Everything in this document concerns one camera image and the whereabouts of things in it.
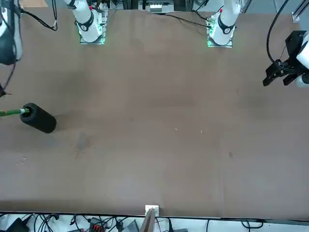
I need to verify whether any aluminium frame rail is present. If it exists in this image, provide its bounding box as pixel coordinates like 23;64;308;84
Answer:
291;0;309;23

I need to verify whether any black ribbed cylinder vase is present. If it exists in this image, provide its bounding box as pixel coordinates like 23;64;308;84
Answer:
19;102;57;134

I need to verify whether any aluminium profile post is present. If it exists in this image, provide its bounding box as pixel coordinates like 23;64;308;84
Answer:
141;204;160;232

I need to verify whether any black cable with white label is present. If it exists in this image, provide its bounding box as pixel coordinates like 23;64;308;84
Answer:
14;0;58;31

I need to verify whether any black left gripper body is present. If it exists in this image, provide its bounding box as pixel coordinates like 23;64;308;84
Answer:
280;30;309;74

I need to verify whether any orange and black device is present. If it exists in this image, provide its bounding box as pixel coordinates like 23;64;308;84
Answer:
88;217;107;232

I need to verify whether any brown cardboard sheet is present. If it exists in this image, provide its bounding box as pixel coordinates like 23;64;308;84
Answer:
19;0;49;8

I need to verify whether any large black power adapter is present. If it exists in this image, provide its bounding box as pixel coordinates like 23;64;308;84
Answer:
0;217;29;232

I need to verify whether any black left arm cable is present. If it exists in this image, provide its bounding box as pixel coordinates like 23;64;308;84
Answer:
267;0;290;64

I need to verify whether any black cable across table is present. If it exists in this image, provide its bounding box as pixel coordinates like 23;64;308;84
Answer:
164;13;211;28

